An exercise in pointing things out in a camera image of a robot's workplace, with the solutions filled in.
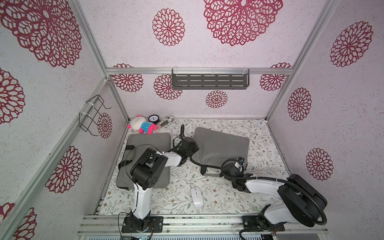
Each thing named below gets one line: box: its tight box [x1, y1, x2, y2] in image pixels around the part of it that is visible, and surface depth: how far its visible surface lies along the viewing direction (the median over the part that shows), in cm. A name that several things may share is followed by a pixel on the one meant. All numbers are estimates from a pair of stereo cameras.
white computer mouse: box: [190, 186, 204, 208], surface depth 83 cm
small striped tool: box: [156, 116, 174, 129], surface depth 118 cm
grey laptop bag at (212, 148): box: [191, 127, 250, 168], surface depth 103 cm
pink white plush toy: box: [127, 115, 158, 135], surface depth 112 cm
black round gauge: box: [148, 114, 160, 125], surface depth 119 cm
